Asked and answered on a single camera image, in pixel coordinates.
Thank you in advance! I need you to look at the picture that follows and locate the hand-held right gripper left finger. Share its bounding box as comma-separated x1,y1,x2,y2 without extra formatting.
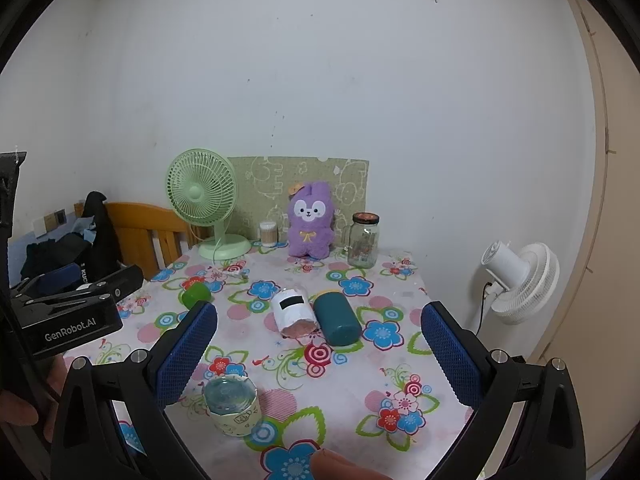
50,300,219,480

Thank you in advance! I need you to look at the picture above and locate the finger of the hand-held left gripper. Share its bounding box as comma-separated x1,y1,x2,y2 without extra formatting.
20,265,85,297
11,264,146,313

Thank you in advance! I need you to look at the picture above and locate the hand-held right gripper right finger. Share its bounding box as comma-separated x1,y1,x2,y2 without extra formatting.
421,301,587,480

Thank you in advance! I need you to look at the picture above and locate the green cup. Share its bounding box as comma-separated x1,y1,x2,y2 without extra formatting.
181,282,214,311

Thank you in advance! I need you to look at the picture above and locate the clear glass cup with label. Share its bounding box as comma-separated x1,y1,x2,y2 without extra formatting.
202,374,264,438

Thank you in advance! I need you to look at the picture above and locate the white cup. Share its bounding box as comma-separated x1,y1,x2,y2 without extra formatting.
270,287,322,338

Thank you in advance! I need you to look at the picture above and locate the teal cup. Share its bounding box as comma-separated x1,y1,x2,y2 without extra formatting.
313,291,363,347

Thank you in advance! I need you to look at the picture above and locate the person's left hand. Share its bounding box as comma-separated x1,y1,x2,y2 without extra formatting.
0,354,69,442

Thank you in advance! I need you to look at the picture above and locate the person's right hand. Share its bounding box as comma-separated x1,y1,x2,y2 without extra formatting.
309,447,392,480

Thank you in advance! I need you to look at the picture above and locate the dark clothes pile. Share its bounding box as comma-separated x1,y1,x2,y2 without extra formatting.
20,217,99,288

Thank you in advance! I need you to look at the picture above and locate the wooden chair with clothes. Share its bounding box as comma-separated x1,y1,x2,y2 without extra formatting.
74,201,202,282

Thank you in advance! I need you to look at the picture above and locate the white fan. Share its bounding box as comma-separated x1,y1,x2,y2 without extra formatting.
481,240,560,326

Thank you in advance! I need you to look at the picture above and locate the floral tablecloth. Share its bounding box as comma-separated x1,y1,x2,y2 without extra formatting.
95,244,482,480

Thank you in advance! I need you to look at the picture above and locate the green desk fan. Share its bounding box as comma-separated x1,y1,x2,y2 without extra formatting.
166,148,252,261

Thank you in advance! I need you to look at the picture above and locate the glass jar with lid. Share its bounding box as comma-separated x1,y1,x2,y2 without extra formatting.
342,212,380,269

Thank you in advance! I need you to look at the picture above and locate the green patterned board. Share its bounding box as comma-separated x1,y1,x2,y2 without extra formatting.
226,155,370,244

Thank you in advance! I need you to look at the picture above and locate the purple plush rabbit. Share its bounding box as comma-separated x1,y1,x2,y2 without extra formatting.
286,181,336,259

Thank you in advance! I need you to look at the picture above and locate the beige door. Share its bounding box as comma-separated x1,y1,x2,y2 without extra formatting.
520,0,640,472

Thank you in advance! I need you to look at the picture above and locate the black fan cable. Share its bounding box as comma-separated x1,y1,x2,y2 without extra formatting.
474,281,496,337

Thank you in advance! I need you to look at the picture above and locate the wall switch panel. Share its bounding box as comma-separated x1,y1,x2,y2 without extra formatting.
32,208,67,237

